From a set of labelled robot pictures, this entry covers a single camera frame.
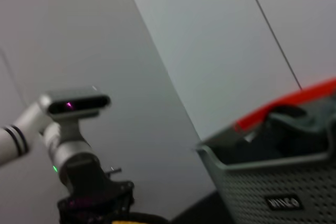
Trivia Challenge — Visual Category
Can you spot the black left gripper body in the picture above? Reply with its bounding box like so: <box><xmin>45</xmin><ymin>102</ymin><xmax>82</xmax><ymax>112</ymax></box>
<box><xmin>57</xmin><ymin>155</ymin><xmax>137</xmax><ymax>224</ymax></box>

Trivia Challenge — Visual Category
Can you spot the yellow towel with black edging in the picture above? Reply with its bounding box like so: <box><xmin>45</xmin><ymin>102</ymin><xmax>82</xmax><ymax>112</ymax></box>
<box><xmin>111</xmin><ymin>211</ymin><xmax>170</xmax><ymax>224</ymax></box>

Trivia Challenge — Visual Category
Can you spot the grey perforated plastic storage box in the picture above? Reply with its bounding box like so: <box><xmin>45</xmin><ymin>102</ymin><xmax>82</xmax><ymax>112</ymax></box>
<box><xmin>194</xmin><ymin>113</ymin><xmax>336</xmax><ymax>224</ymax></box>

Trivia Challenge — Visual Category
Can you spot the grey towel with black edging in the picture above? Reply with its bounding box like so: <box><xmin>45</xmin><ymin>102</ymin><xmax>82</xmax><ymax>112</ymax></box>
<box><xmin>267</xmin><ymin>98</ymin><xmax>336</xmax><ymax>137</ymax></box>

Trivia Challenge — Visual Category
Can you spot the black cloth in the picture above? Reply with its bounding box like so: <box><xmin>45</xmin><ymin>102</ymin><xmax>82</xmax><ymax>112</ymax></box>
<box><xmin>223</xmin><ymin>129</ymin><xmax>332</xmax><ymax>165</ymax></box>

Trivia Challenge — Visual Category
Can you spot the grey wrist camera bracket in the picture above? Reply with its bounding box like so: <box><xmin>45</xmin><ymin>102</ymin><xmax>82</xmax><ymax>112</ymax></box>
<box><xmin>56</xmin><ymin>118</ymin><xmax>85</xmax><ymax>145</ymax></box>

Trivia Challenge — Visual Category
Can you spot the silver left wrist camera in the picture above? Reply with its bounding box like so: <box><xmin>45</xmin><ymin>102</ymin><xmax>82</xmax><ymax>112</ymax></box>
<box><xmin>43</xmin><ymin>86</ymin><xmax>112</xmax><ymax>123</ymax></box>

